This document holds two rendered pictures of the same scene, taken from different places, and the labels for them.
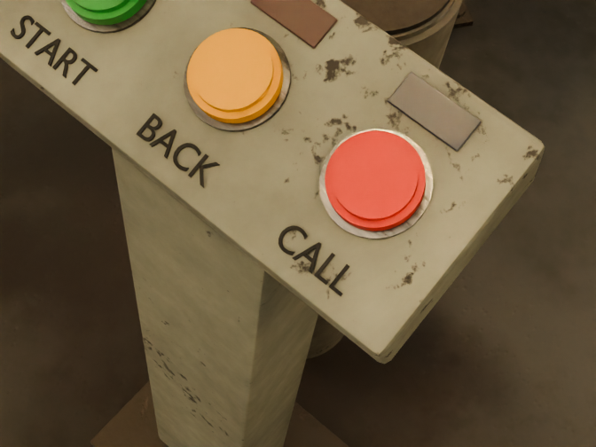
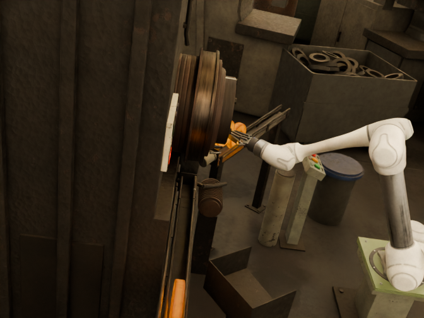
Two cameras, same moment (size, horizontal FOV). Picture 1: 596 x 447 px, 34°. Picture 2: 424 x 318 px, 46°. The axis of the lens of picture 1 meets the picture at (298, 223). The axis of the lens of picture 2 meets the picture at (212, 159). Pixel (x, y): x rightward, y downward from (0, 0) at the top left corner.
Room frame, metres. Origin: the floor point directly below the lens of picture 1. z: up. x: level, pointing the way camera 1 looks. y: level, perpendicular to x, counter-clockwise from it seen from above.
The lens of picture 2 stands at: (2.26, 1.84, 1.91)
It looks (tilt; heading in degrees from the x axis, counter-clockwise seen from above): 28 degrees down; 235
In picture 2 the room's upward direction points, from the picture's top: 11 degrees clockwise
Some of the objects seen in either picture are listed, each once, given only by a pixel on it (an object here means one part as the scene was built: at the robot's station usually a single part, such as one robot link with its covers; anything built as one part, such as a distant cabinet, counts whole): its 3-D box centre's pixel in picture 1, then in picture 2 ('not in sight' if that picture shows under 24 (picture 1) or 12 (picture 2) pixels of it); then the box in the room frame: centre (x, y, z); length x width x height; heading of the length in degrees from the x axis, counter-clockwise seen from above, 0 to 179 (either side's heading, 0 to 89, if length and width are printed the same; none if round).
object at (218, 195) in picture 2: not in sight; (204, 227); (0.94, 0.03, 0.27); 0.22 x 0.13 x 0.53; 59
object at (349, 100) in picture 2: not in sight; (333, 97); (-1.14, -1.20, 0.39); 1.03 x 0.83 x 0.77; 164
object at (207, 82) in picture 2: not in sight; (202, 106); (1.22, 0.24, 1.11); 0.47 x 0.06 x 0.47; 59
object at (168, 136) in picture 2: not in sight; (170, 130); (1.49, 0.48, 1.15); 0.26 x 0.02 x 0.18; 59
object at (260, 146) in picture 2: not in sight; (261, 148); (0.74, 0.12, 0.79); 0.09 x 0.06 x 0.09; 24
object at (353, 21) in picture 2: not in sight; (353, 41); (-2.46, -2.33, 0.55); 1.10 x 0.53 x 1.10; 79
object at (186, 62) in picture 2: not in sight; (182, 103); (1.29, 0.20, 1.12); 0.47 x 0.10 x 0.47; 59
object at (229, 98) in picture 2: not in sight; (225, 110); (1.14, 0.29, 1.11); 0.28 x 0.06 x 0.28; 59
